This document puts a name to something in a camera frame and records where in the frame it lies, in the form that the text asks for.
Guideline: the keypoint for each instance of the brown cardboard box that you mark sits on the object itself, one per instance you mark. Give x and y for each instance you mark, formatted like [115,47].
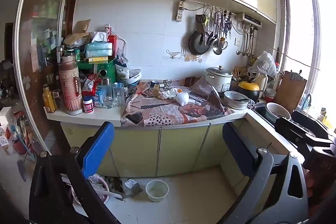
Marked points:
[81,26]

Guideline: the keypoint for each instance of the white and green bag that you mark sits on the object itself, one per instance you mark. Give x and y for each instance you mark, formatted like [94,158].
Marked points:
[122,71]

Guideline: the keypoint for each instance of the black wok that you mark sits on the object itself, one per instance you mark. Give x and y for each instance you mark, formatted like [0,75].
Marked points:
[198,43]

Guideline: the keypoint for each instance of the pink plastic basin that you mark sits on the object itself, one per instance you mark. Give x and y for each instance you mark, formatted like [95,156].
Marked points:
[101,188]

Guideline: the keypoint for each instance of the metal ladle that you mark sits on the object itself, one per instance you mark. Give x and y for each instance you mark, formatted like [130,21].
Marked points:
[217,49]

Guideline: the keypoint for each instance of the white rice cooker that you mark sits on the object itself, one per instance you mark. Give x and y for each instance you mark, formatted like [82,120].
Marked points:
[219,79]

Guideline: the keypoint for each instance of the green metal box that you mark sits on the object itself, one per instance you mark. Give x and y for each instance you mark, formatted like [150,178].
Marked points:
[105,70]

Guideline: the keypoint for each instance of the yellow oil bottle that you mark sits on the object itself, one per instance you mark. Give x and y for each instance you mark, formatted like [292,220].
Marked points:
[49,100]

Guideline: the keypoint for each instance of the white plastic trash bucket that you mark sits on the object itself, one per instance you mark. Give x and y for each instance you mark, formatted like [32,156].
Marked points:
[157,191]

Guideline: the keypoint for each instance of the spread newspaper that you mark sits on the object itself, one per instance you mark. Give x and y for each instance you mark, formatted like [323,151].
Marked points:
[168,113]

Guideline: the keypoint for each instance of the glass jar with metal lid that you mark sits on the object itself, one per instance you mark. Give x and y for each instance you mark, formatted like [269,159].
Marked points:
[106,95]

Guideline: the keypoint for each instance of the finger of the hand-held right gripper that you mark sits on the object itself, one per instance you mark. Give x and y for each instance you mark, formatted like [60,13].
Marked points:
[294,130]
[312,124]

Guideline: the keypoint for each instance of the yellow and black kettle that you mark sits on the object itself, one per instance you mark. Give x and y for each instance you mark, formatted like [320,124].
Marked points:
[248,88]

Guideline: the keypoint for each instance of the round metal pan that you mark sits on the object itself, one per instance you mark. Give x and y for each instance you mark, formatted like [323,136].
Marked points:
[236,100]

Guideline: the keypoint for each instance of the yellow-green cabinet door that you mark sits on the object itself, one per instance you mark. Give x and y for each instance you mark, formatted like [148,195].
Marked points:
[73,134]
[136,150]
[183,148]
[216,145]

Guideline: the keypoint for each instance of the brown framed glass door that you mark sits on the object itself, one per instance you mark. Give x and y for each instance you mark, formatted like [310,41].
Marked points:
[39,43]

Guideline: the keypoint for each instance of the metal faucet pipes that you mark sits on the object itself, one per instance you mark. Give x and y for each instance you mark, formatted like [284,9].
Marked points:
[246,45]

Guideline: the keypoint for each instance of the chopstick holder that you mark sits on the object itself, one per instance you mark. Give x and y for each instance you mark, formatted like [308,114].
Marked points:
[236,81]

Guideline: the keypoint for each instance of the pale green tissue pack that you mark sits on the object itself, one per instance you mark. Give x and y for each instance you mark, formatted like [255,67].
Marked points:
[99,48]

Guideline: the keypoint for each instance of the red canister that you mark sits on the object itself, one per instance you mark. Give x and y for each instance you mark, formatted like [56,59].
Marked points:
[112,40]

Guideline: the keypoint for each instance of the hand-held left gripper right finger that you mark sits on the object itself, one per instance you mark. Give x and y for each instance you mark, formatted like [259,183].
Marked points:
[237,145]

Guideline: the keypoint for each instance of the white tissue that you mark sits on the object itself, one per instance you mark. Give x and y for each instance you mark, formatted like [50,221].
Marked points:
[170,94]

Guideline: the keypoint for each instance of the grey-green woven sack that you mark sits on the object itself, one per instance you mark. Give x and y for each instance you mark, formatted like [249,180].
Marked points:
[131,186]

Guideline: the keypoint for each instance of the white wall-mounted appliance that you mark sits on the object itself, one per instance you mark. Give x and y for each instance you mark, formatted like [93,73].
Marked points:
[248,20]

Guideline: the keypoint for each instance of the white wall socket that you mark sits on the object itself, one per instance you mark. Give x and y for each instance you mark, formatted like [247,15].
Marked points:
[237,42]

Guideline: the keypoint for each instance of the brown patterned thermos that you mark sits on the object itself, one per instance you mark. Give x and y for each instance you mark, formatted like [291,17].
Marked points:
[70,87]

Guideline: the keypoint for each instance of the window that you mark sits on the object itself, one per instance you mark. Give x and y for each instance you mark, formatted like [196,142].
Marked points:
[299,37]

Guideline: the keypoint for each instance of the white pill bottle red label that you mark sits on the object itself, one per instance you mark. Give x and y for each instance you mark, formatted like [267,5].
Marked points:
[88,106]

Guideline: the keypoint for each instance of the clear glass tumbler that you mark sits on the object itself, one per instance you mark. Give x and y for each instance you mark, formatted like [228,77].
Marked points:
[118,95]

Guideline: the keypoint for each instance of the red bucket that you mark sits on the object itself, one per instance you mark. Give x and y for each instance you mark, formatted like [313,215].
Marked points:
[19,146]

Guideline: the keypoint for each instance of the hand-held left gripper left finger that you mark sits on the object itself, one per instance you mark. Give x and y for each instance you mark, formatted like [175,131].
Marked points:
[99,145]

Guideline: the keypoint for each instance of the metal hanging rail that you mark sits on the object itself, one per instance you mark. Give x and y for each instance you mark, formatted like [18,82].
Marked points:
[204,5]

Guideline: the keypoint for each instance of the white foam fruit net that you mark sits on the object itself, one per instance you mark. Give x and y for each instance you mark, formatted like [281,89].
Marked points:
[183,98]

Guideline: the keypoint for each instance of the white power strip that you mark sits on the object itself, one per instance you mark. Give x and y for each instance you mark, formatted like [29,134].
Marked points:
[179,12]

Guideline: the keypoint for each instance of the wooden cutting board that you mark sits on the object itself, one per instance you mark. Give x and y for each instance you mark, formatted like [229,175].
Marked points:
[290,88]

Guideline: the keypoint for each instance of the white plastic bag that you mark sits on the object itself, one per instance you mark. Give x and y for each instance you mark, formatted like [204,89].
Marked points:
[265,64]

